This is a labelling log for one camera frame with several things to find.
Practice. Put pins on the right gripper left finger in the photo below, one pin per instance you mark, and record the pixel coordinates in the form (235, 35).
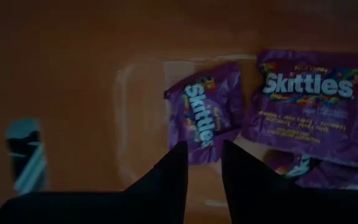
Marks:
(172, 174)

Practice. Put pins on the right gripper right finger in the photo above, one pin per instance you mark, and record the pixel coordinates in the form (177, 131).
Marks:
(241, 174)

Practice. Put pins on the purple Skittles candy packet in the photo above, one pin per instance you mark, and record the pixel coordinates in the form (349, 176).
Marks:
(306, 124)
(204, 105)
(331, 175)

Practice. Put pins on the orange plastic bin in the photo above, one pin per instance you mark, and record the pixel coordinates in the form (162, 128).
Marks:
(73, 93)

